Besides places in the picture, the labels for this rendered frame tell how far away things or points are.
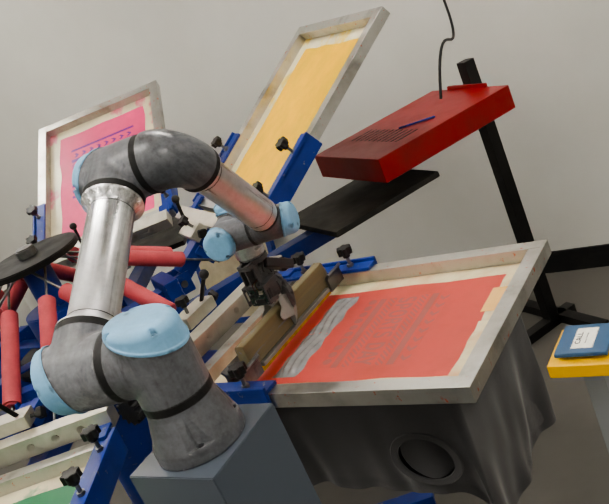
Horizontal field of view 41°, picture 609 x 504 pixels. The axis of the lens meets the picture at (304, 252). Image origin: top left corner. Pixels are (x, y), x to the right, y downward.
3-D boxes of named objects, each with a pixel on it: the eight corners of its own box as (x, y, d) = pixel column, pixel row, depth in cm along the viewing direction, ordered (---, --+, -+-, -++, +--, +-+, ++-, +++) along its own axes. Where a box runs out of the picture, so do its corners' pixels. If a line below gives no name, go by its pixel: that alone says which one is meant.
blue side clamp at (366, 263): (383, 277, 226) (374, 255, 224) (376, 286, 222) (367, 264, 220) (297, 288, 244) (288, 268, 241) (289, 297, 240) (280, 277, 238)
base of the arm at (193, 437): (211, 472, 120) (182, 418, 117) (140, 470, 128) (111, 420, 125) (261, 407, 131) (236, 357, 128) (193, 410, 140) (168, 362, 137)
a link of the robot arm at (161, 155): (183, 101, 145) (299, 199, 188) (132, 121, 149) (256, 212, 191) (187, 158, 141) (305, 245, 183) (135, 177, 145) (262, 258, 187)
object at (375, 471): (503, 493, 182) (451, 360, 171) (491, 521, 176) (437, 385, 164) (334, 485, 209) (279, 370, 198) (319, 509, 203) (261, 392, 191)
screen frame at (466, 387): (552, 252, 196) (547, 239, 195) (476, 403, 153) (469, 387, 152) (293, 287, 243) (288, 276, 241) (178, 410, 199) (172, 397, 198)
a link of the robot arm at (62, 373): (94, 381, 119) (137, 118, 151) (14, 402, 124) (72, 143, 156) (142, 414, 127) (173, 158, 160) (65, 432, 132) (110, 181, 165)
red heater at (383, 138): (441, 113, 338) (431, 87, 335) (517, 111, 298) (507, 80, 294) (323, 180, 317) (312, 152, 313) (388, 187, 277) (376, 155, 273)
